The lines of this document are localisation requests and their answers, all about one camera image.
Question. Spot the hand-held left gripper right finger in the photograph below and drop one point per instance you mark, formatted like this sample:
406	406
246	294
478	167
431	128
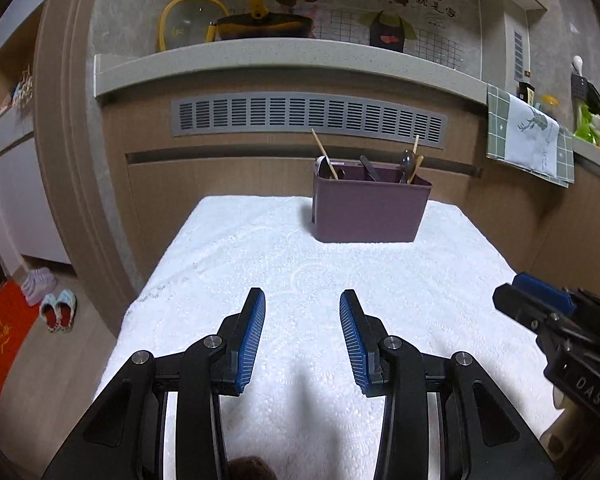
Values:
354	345

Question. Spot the black utensil rack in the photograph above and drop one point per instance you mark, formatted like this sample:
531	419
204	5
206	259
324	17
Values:
580	87

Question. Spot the glass lid with yellow rim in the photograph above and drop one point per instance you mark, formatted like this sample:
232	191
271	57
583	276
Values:
190	25

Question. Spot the green plastic bag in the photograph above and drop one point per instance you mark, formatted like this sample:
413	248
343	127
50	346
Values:
590	125

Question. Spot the dark brown round object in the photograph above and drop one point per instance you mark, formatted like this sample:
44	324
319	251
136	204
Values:
252	469

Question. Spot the person's right hand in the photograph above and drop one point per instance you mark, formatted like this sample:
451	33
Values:
565	425

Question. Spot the white textured table cloth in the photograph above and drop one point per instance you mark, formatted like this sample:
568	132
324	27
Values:
280	260

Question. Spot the green checked towel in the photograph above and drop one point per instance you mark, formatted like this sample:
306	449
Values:
500	125

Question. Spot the purple slipper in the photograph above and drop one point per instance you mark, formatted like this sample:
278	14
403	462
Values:
46	290
31	284

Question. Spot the brown wooden cabinet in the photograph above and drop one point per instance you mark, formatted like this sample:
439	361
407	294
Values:
230	170

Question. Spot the blue slipper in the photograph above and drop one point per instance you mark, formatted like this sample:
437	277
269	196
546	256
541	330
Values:
67	307
49	312

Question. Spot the purple plastic utensil holder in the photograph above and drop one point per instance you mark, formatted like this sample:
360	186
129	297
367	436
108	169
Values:
370	210

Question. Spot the jar with yellow lid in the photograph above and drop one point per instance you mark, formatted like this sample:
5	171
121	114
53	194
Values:
550	102

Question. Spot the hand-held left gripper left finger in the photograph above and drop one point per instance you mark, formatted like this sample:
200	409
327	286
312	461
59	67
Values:
250	340

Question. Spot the red floor mat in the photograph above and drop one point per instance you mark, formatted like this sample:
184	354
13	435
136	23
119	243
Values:
5	340

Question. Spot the white plastic spoon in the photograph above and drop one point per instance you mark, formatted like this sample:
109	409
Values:
323	166

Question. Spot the white shelf cabinet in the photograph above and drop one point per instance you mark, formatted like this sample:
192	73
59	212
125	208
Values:
25	200

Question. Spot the grey vent grille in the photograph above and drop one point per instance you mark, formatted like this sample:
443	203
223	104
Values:
205	115

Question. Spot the small grey wall vent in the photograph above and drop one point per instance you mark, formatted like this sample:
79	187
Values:
518	55

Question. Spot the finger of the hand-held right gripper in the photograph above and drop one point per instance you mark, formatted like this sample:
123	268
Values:
522	310
545	295

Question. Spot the round metal spoon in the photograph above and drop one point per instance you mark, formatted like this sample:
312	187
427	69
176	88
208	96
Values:
406	160

